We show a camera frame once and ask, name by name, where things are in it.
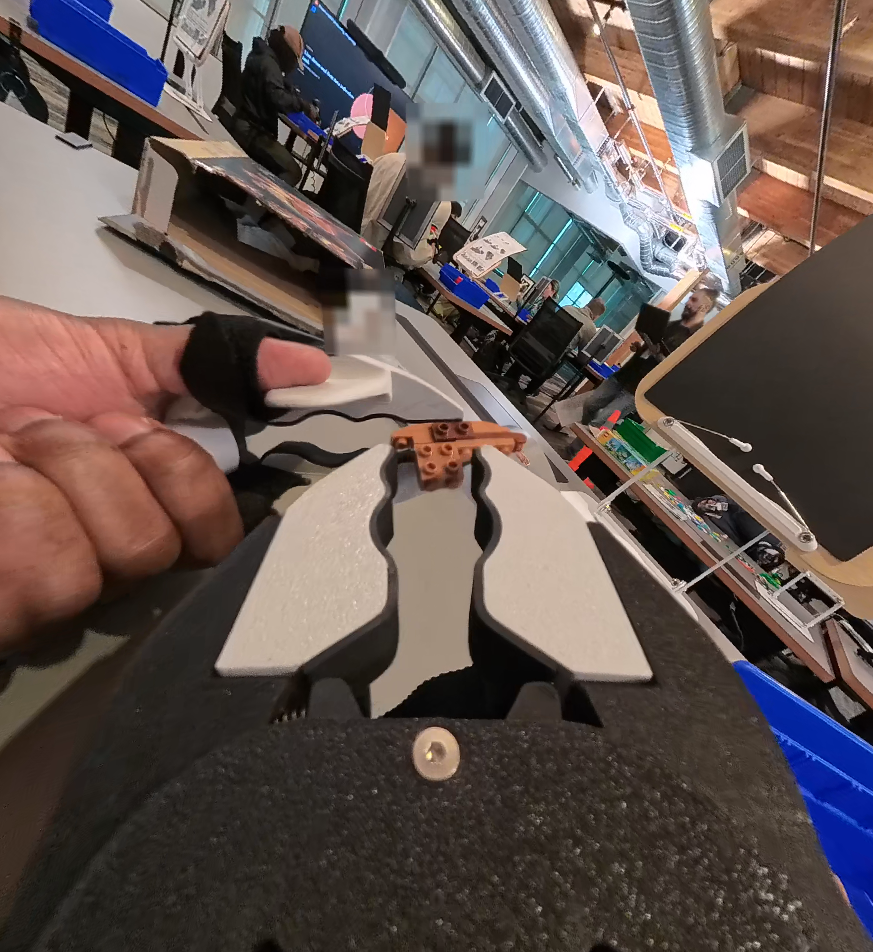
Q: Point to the stack of blue bins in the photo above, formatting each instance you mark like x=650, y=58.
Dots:
x=467, y=287

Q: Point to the person's left hand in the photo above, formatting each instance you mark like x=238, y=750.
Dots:
x=65, y=461

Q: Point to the white board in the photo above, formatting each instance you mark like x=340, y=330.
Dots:
x=489, y=253

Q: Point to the grey desk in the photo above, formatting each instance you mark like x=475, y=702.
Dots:
x=65, y=223

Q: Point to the brick set box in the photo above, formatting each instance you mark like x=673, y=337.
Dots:
x=243, y=208

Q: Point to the blue plastic bin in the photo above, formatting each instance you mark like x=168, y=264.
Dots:
x=102, y=42
x=853, y=803

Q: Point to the black office chair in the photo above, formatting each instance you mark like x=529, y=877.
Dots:
x=544, y=345

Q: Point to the silver ventilation duct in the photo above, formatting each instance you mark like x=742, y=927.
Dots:
x=511, y=60
x=690, y=104

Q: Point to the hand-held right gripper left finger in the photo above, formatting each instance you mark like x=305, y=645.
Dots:
x=310, y=588

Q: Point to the green box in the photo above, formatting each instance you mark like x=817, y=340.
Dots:
x=642, y=439

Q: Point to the brown brick assembly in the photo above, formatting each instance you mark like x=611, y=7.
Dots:
x=459, y=436

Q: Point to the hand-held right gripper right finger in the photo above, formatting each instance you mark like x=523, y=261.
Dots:
x=563, y=588

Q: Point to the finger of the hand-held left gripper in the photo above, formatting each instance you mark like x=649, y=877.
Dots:
x=362, y=390
x=318, y=444

